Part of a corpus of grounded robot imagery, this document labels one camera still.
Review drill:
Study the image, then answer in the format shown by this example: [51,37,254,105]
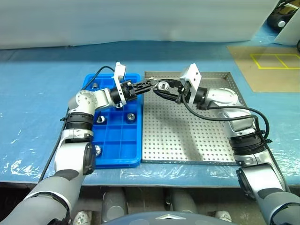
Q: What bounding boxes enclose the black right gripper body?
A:
[175,79,192,104]

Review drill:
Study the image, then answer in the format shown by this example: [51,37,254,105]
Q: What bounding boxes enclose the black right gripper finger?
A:
[164,78,182,90]
[153,90,180,102]

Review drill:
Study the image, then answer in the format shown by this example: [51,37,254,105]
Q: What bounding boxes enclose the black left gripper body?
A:
[120,80,139,102]

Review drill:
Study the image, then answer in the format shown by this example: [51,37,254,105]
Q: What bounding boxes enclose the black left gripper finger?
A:
[136,85,156,95]
[135,78,157,89]

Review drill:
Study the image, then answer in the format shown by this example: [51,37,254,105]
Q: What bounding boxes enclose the blue compartment tray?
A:
[83,73,143,169]

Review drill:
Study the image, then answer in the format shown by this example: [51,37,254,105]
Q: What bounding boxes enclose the perforated steel tray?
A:
[141,71,247,166]

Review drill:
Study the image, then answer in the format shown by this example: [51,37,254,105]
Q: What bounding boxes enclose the white foam sheet backdrop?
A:
[0,0,280,51]

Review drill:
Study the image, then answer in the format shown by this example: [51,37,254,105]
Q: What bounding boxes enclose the tan mat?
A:
[226,45,300,92]

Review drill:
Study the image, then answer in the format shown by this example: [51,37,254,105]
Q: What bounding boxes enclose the grey rounded cylinder shape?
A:
[102,188,128,222]
[169,191,198,213]

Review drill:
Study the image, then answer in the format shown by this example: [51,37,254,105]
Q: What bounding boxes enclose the black round device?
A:
[267,0,300,29]

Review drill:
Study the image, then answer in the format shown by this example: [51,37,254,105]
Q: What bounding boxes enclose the white leaning board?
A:
[274,10,300,46]

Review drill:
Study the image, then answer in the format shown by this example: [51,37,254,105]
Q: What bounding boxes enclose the blue-grey dome with white emblem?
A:
[100,210,235,225]

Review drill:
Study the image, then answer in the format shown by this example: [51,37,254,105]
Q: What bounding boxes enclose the small pale rounded shape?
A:
[75,210,93,225]
[214,210,233,222]

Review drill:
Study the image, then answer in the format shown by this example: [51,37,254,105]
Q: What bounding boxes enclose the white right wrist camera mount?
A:
[180,63,203,106]

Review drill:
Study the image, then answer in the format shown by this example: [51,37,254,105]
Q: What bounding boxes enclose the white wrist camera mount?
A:
[112,61,128,105]
[180,63,203,106]

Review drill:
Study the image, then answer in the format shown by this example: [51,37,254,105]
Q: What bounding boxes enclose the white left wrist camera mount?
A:
[112,61,128,105]

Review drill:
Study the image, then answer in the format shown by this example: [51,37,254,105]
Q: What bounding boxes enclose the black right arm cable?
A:
[181,93,293,195]

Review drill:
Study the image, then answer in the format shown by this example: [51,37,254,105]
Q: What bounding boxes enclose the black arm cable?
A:
[38,66,116,181]
[181,93,293,195]

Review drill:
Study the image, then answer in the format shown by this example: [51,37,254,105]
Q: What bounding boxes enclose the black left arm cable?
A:
[38,66,116,181]

